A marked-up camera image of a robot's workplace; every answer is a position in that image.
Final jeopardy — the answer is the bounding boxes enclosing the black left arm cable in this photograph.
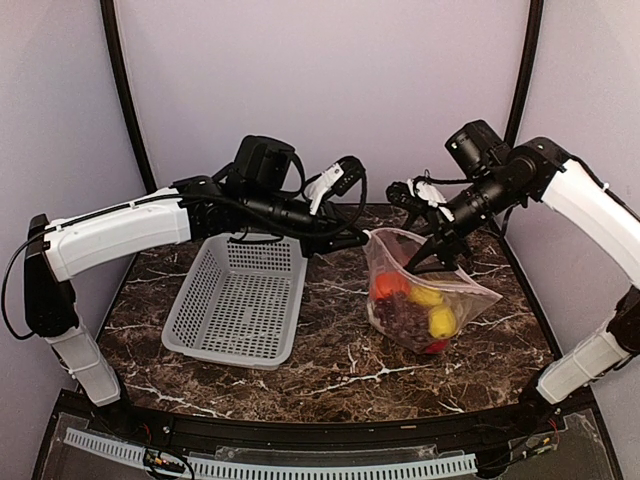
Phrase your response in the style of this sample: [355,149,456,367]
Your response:
[0,244,41,341]

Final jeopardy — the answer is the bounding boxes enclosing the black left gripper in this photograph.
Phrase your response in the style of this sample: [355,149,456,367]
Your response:
[245,184,370,258]

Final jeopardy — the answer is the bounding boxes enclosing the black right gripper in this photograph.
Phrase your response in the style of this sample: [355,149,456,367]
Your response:
[396,166,522,273]

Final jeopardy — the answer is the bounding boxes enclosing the white perforated plastic basket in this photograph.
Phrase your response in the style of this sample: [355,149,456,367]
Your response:
[162,233,307,370]

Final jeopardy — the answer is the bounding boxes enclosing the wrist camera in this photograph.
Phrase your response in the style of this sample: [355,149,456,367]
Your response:
[303,156,365,215]
[385,177,452,220]

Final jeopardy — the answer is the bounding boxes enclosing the red toy bell pepper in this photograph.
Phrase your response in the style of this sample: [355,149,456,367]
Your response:
[425,339,449,354]

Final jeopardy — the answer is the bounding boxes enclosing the small yellow toy fruit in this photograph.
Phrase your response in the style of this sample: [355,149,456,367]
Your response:
[429,305,457,339]

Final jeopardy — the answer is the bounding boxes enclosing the clear pink-dotted zip bag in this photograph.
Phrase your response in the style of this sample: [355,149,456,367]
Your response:
[363,228,502,354]

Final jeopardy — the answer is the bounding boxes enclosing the white slotted cable duct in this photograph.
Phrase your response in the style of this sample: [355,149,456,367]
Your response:
[64,427,478,479]

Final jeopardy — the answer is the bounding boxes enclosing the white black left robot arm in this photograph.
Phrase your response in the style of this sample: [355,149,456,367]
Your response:
[21,135,367,436]

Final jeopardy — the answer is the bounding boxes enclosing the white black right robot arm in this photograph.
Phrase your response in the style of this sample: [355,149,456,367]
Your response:
[387,133,639,434]

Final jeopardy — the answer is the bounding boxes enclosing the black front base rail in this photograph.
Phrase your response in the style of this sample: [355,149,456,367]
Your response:
[33,390,622,479]

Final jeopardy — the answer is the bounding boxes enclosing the orange toy fruit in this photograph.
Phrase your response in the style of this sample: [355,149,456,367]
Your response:
[372,272,411,300]

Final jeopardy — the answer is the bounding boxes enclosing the black vertical frame post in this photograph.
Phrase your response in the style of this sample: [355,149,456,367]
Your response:
[100,0,157,193]
[504,0,545,146]

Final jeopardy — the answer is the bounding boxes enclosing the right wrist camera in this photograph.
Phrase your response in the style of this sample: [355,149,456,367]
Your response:
[385,177,452,220]

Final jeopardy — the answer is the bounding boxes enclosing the black vertical frame post right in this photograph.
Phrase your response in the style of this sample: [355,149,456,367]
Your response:
[504,0,545,146]

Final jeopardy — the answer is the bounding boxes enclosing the large yellow toy fruit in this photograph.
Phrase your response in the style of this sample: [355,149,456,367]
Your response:
[408,285,444,308]

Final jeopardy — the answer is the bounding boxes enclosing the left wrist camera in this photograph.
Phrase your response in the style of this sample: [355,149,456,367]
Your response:
[303,156,365,215]

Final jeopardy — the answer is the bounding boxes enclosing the dark red toy grapes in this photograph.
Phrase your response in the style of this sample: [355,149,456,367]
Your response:
[372,293,433,351]

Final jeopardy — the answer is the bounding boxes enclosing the black vertical frame post left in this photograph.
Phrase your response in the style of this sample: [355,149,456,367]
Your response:
[100,0,157,193]

